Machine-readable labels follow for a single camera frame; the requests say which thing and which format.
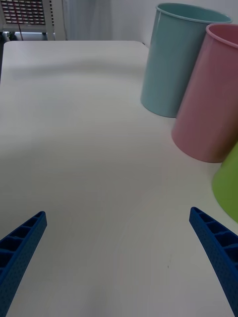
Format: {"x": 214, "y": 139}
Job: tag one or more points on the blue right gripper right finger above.
{"x": 218, "y": 247}

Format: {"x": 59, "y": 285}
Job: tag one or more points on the pale parts drawer cabinet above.
{"x": 32, "y": 15}

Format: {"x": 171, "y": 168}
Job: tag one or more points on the green plastic bin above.
{"x": 228, "y": 185}

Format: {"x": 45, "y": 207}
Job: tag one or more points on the pale blue plastic bin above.
{"x": 171, "y": 69}

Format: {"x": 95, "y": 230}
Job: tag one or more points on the pink plastic bin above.
{"x": 208, "y": 111}

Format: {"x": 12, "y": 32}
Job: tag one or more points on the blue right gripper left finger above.
{"x": 19, "y": 257}

